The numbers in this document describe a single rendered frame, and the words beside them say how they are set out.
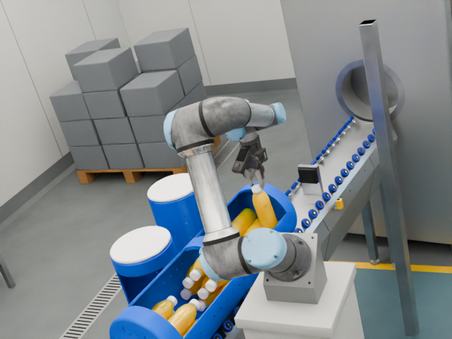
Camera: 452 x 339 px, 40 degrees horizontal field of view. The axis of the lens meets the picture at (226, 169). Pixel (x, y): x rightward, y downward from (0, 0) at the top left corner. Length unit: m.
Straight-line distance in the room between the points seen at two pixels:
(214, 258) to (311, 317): 0.35
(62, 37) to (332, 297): 5.34
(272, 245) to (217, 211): 0.20
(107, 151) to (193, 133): 4.10
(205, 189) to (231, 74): 5.53
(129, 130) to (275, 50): 2.15
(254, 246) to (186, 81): 4.03
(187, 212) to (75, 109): 2.96
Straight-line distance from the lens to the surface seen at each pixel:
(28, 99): 6.44
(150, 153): 5.67
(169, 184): 3.25
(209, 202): 1.86
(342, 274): 2.11
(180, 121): 1.86
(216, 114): 1.82
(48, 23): 6.78
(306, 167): 2.97
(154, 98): 5.36
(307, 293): 2.00
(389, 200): 3.06
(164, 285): 2.37
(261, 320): 2.00
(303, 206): 2.96
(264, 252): 1.80
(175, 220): 3.15
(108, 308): 4.37
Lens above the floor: 2.42
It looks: 25 degrees down
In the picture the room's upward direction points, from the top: 15 degrees counter-clockwise
